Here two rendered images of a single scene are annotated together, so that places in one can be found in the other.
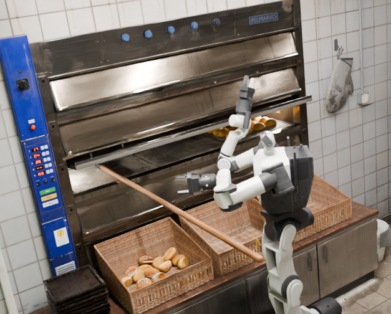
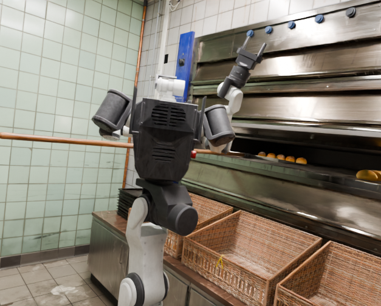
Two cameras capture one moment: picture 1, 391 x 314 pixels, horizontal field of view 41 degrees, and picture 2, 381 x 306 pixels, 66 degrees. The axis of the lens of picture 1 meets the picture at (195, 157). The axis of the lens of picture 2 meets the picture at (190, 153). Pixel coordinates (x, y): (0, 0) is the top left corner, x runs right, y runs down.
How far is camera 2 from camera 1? 312 cm
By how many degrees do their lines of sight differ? 77
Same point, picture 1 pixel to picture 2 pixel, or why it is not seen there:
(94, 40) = (229, 36)
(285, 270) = (134, 260)
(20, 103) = (178, 74)
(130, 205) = (212, 177)
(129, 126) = not seen: hidden behind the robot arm
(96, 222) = (189, 175)
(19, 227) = not seen: hidden behind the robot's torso
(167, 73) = (273, 68)
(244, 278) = (191, 285)
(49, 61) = (202, 51)
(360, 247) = not seen: outside the picture
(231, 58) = (360, 59)
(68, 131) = (197, 102)
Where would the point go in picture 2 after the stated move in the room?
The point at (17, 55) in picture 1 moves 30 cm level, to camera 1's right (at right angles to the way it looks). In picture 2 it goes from (185, 44) to (192, 32)
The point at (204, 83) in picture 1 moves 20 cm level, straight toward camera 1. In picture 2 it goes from (312, 85) to (279, 79)
